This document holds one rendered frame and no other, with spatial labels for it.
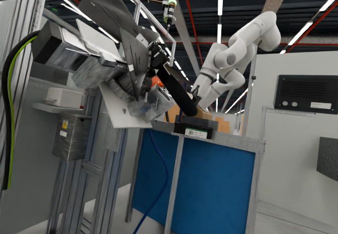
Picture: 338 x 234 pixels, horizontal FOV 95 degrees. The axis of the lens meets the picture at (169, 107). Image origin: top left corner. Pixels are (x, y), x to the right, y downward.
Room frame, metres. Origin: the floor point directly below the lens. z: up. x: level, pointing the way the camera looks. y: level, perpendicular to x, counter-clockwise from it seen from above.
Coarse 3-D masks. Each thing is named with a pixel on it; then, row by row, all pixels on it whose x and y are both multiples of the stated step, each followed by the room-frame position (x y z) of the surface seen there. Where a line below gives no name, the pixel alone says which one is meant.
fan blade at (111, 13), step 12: (84, 0) 0.56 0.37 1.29; (96, 0) 0.59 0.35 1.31; (108, 0) 0.62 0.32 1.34; (120, 0) 0.66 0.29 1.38; (84, 12) 0.56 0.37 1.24; (96, 12) 0.59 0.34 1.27; (108, 12) 0.62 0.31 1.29; (120, 12) 0.65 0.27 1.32; (108, 24) 0.62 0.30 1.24; (120, 24) 0.65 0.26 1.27; (132, 24) 0.69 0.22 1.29
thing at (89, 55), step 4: (76, 52) 0.44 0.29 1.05; (80, 52) 0.45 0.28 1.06; (88, 56) 0.48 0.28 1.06; (92, 56) 0.49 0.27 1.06; (96, 56) 0.50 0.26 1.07; (100, 56) 0.52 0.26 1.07; (116, 60) 0.59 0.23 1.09; (120, 60) 0.62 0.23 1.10; (116, 64) 0.61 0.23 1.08; (120, 64) 0.63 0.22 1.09; (124, 64) 0.65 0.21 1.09
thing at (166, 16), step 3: (162, 3) 0.83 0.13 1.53; (165, 3) 0.84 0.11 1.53; (162, 6) 0.85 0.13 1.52; (165, 6) 0.83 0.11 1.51; (162, 9) 0.86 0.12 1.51; (165, 9) 0.84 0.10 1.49; (165, 12) 0.84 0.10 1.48; (165, 15) 0.83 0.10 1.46; (168, 15) 0.82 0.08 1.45; (171, 15) 0.82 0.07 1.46; (165, 18) 0.84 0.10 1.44; (168, 18) 0.83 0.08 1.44; (171, 18) 0.83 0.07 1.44; (174, 18) 0.83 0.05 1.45; (165, 21) 0.87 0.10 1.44; (174, 21) 0.85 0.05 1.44
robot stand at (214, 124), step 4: (176, 116) 1.36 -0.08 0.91; (184, 116) 1.32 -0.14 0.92; (176, 120) 1.36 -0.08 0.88; (184, 120) 1.32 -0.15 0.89; (188, 120) 1.30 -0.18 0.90; (192, 120) 1.28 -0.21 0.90; (196, 120) 1.26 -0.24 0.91; (200, 120) 1.24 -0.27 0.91; (204, 120) 1.22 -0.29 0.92; (208, 120) 1.21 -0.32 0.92; (212, 120) 1.29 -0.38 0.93; (196, 124) 1.26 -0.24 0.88; (200, 124) 1.24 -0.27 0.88; (204, 124) 1.22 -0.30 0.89; (208, 124) 1.21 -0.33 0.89; (212, 124) 1.30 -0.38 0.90; (216, 124) 1.40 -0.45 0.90; (216, 128) 1.42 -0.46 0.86; (176, 232) 1.27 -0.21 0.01
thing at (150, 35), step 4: (140, 28) 0.94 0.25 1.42; (140, 32) 0.90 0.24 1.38; (144, 32) 0.91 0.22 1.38; (148, 32) 0.93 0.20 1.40; (152, 32) 0.95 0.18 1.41; (156, 32) 1.00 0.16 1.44; (144, 36) 0.88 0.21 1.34; (148, 36) 0.89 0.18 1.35; (152, 36) 0.91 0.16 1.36; (156, 36) 0.93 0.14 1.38; (148, 40) 0.86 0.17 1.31; (152, 40) 0.87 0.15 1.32; (156, 40) 0.88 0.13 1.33; (148, 44) 0.84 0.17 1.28
